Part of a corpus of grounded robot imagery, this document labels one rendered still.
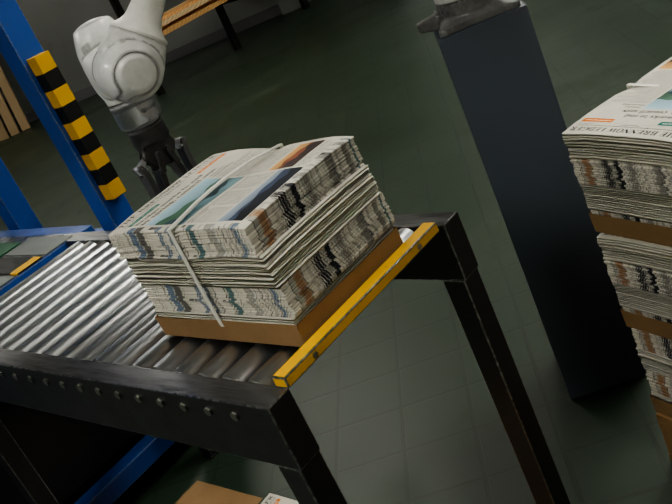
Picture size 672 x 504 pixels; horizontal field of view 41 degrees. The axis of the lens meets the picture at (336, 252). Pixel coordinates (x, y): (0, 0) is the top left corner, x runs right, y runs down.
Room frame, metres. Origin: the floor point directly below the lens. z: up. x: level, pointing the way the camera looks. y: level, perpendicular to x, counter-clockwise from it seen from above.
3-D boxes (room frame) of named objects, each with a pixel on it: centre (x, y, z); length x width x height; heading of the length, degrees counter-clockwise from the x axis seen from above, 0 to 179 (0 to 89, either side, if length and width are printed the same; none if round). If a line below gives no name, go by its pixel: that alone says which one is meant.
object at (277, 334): (1.37, 0.05, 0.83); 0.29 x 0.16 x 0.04; 131
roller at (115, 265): (2.00, 0.59, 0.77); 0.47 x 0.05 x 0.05; 131
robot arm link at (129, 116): (1.74, 0.23, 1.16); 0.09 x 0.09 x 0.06
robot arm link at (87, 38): (1.73, 0.23, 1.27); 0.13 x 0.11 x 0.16; 15
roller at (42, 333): (1.95, 0.55, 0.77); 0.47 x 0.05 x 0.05; 131
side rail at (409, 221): (1.97, 0.22, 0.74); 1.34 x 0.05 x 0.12; 41
